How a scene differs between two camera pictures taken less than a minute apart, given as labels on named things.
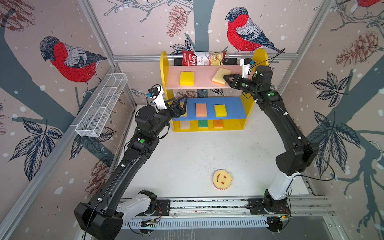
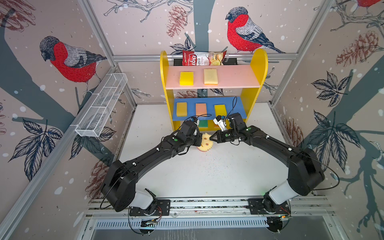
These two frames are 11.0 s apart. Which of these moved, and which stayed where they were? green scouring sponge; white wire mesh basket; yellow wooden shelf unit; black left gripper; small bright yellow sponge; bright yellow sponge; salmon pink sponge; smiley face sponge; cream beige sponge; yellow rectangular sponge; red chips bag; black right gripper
Moved: smiley face sponge; black left gripper; black right gripper; cream beige sponge
Stayed: yellow rectangular sponge; white wire mesh basket; red chips bag; small bright yellow sponge; salmon pink sponge; green scouring sponge; yellow wooden shelf unit; bright yellow sponge
